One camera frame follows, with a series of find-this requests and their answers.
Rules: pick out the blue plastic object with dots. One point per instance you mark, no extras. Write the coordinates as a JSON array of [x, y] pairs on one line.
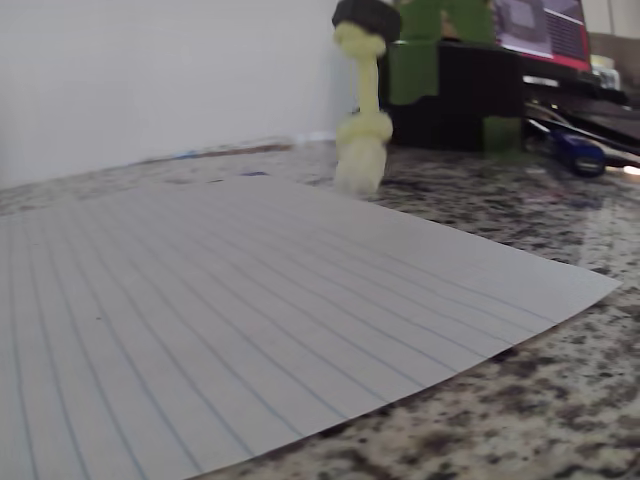
[[575, 150]]

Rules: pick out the lined white paper sheet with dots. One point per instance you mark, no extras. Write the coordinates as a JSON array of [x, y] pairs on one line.
[[200, 325]]

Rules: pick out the blue tape piece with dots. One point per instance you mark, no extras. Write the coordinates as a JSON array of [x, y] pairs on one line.
[[255, 173]]

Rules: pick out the green and black stand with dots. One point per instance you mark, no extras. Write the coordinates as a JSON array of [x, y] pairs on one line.
[[465, 100]]

